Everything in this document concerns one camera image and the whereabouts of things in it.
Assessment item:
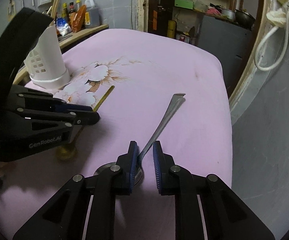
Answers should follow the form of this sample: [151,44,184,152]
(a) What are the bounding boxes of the pink floral tablecloth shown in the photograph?
[0,28,233,240]

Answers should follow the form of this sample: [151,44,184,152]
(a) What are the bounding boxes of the white plastic utensil holder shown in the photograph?
[24,26,71,90]

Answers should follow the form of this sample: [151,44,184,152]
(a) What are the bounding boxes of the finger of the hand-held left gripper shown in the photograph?
[10,85,94,113]
[10,109,101,131]

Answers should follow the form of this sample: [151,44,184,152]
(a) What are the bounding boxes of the yellow container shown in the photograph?
[168,20,176,39]

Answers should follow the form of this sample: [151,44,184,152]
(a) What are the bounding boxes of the metal pot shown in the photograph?
[221,8,236,21]

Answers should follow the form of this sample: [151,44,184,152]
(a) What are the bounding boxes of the blue and white packet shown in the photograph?
[56,17,72,36]

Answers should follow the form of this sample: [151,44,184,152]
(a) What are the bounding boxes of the gold spoon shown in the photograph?
[56,85,115,161]

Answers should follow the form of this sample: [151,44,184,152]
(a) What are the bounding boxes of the black wok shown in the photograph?
[235,9,256,29]

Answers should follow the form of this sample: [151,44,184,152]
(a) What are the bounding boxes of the grey cabinet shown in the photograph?
[197,14,254,67]

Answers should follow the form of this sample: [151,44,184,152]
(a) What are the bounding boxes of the wooden side table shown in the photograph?
[58,24,109,51]

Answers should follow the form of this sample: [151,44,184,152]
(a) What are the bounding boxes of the silver spoon handle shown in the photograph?
[93,93,186,183]

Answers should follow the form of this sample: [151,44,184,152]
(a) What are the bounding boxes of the green box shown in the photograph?
[174,0,194,10]

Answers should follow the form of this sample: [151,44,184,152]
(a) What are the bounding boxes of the orange snack packet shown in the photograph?
[72,5,86,33]

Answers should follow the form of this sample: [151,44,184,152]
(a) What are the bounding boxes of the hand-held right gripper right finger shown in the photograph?
[152,141,276,240]

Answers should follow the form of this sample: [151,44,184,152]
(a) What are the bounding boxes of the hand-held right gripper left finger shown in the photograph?
[12,141,145,240]

